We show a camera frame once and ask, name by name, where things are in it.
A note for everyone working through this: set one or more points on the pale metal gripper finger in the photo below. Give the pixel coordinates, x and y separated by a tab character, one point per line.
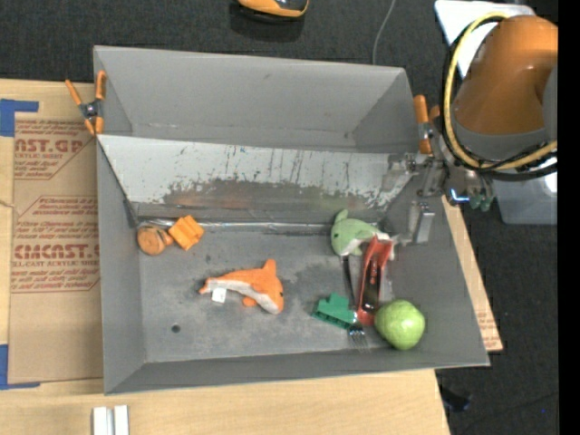
421	225
401	170

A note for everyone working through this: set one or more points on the red stapler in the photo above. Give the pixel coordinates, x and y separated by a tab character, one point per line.
368	265

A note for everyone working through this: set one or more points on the green toy dolphin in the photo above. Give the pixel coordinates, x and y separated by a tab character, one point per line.
346	236

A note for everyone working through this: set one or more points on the green apple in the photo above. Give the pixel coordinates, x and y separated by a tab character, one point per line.
401	324

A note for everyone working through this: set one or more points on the green toy block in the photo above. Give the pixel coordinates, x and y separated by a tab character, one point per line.
334	311

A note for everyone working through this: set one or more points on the metal fork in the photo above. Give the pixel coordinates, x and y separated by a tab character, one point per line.
359	335

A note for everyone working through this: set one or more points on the grey metal bin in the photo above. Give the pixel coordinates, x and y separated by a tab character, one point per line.
254	93

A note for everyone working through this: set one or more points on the orange toy dolphin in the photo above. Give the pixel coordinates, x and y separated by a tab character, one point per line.
258	283

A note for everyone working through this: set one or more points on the orange toy block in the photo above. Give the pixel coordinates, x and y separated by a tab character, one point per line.
186	233

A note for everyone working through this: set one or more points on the orange round toy food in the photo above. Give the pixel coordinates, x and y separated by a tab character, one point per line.
151	242

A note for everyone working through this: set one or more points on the brown cardboard board red print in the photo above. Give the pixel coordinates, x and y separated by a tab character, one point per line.
54	333

